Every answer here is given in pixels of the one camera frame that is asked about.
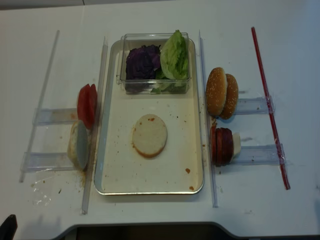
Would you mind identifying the green lettuce leaf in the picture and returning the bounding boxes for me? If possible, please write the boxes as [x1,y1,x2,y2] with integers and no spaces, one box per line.
[160,30,188,80]

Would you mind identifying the round white bread slice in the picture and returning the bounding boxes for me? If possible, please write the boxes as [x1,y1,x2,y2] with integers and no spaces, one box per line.
[132,114,168,158]

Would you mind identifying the red tomato slice right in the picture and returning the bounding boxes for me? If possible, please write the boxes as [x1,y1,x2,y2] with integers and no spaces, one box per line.
[210,123,217,166]

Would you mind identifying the dark red meat patties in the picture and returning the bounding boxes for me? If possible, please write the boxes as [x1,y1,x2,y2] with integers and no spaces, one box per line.
[215,127,234,167]

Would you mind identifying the red tomato slices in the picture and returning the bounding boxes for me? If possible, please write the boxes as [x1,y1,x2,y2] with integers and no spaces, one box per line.
[77,84,98,130]

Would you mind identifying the white cheese slice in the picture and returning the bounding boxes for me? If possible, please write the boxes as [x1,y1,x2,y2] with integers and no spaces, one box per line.
[232,132,241,160]

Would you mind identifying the white bread slice stack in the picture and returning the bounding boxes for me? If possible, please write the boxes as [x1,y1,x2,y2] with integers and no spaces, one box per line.
[67,120,89,171]

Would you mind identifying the silver metal tray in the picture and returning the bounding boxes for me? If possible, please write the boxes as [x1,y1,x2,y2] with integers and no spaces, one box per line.
[94,41,204,196]

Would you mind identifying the clear plastic container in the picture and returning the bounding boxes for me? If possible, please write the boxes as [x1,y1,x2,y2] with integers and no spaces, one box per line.
[117,32,191,94]

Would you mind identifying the purple cabbage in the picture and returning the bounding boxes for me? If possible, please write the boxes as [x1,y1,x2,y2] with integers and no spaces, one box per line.
[125,44,161,80]

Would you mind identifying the front sesame bun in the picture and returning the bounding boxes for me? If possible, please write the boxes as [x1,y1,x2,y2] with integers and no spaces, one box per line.
[205,67,228,116]

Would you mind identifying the sesame bun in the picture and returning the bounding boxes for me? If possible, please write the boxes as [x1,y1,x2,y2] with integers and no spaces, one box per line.
[205,67,228,116]
[219,73,239,120]

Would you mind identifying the rear sesame bun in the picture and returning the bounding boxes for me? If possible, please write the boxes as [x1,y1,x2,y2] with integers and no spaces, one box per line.
[219,73,239,120]

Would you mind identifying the clear holder upper right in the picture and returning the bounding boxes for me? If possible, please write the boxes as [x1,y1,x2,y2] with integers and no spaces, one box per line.
[234,96,275,115]

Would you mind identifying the clear holder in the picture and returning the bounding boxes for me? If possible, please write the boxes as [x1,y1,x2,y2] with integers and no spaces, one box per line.
[32,108,78,126]
[234,96,275,115]
[20,152,75,173]
[230,144,287,166]

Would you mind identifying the clear holder upper left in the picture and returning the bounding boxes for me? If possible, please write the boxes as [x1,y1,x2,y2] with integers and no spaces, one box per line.
[32,108,78,126]

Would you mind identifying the clear holder lower right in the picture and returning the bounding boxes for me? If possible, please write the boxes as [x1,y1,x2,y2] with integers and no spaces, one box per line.
[230,144,287,166]

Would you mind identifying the clear holder lower left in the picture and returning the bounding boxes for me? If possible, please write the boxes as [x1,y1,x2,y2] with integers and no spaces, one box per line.
[20,152,75,173]

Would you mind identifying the red plastic strip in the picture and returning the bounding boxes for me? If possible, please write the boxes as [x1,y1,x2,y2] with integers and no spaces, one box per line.
[251,26,291,190]

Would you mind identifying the black object bottom left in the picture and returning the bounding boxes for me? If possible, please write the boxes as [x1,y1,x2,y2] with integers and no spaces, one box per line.
[0,214,18,240]

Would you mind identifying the clear rail right of tray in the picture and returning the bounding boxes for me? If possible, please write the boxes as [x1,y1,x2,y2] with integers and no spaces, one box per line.
[198,31,218,208]

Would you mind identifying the clear rail of tray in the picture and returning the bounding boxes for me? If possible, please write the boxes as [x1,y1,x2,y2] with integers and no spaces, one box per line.
[81,36,108,215]
[198,31,218,208]

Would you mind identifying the clear rail left of tray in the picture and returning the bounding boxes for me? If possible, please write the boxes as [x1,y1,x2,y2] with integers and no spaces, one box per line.
[81,36,108,215]

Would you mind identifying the clear rail far left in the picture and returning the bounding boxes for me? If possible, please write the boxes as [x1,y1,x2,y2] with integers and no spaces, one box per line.
[18,30,60,183]

